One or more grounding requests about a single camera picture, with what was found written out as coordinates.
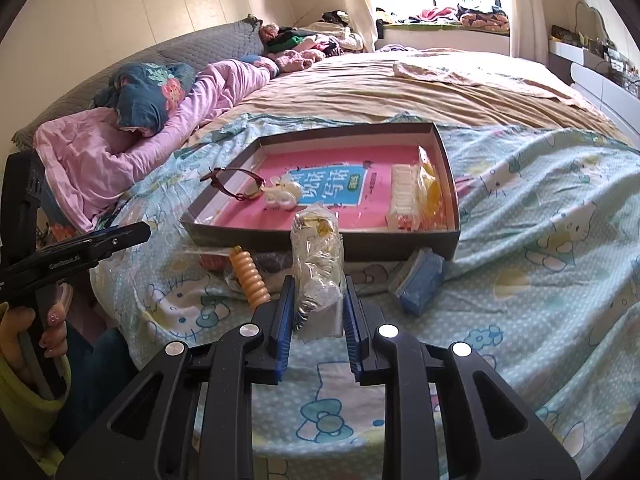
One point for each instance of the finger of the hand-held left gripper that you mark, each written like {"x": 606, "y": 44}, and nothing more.
{"x": 125, "y": 235}

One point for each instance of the small blue box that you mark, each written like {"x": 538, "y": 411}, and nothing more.
{"x": 420, "y": 285}

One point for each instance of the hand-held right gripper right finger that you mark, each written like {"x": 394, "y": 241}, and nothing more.
{"x": 352, "y": 332}

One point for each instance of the dark plastic bag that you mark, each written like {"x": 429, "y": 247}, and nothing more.
{"x": 272, "y": 262}

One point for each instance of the pile of clothes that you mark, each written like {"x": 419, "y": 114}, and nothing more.
{"x": 310, "y": 40}

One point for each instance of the clothes on window seat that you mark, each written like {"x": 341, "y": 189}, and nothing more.
{"x": 450, "y": 15}

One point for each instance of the person's dark trousers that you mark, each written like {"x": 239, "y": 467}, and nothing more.
{"x": 100, "y": 360}

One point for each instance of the grey quilted headboard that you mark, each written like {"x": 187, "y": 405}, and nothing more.
{"x": 75, "y": 85}

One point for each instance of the clear plastic jewelry packet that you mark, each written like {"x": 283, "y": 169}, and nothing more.
{"x": 317, "y": 255}

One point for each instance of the pink quilt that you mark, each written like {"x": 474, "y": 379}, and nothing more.
{"x": 100, "y": 160}

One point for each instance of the cream curtain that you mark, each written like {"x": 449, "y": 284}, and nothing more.
{"x": 525, "y": 5}

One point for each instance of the cream hair claw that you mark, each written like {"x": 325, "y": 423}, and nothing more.
{"x": 404, "y": 195}

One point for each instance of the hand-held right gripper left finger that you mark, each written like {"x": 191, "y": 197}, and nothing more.
{"x": 282, "y": 330}

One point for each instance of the white low cabinet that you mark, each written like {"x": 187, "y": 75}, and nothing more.
{"x": 600, "y": 85}

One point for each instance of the person's left hand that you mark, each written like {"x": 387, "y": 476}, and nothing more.
{"x": 50, "y": 332}

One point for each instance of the person's left forearm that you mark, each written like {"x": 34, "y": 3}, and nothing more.
{"x": 20, "y": 410}

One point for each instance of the pink and silver packet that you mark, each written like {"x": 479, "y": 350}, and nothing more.
{"x": 212, "y": 261}

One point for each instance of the cartoon print blanket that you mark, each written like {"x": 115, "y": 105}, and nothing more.
{"x": 500, "y": 310}

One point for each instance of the tan bedsheet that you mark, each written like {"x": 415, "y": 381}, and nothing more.
{"x": 360, "y": 90}

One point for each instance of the shallow cardboard box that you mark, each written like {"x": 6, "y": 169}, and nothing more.
{"x": 350, "y": 247}

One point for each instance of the pearl hair clip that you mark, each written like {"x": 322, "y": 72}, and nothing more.
{"x": 285, "y": 192}

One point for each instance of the dark floral quilt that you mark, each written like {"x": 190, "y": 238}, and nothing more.
{"x": 145, "y": 95}

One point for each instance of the bag of yellow clips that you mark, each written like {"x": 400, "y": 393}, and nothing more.
{"x": 431, "y": 187}

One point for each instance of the orange spiral hair clip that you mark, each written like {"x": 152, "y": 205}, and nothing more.
{"x": 250, "y": 275}

